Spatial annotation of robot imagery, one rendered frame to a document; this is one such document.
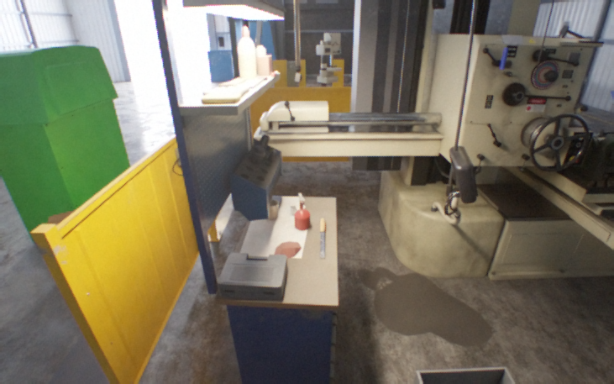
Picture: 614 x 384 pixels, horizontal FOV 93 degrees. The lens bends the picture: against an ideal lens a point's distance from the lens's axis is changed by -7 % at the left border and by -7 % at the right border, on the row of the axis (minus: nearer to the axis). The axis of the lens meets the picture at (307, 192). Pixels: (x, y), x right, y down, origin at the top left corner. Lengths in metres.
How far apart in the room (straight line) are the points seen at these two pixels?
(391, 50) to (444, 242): 1.59
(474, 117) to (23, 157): 3.81
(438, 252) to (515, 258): 0.68
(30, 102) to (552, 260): 4.72
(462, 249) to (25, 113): 3.92
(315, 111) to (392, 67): 0.79
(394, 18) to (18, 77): 3.14
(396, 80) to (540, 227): 1.68
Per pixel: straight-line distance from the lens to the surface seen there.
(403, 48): 2.77
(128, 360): 2.14
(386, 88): 2.77
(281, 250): 1.51
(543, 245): 3.23
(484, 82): 2.30
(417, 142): 2.54
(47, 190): 3.83
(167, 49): 1.02
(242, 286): 1.31
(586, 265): 3.68
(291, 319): 1.46
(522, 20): 3.14
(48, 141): 3.56
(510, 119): 2.45
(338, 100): 4.52
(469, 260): 2.99
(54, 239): 1.51
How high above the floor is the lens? 1.90
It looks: 27 degrees down
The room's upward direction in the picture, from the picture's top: 1 degrees counter-clockwise
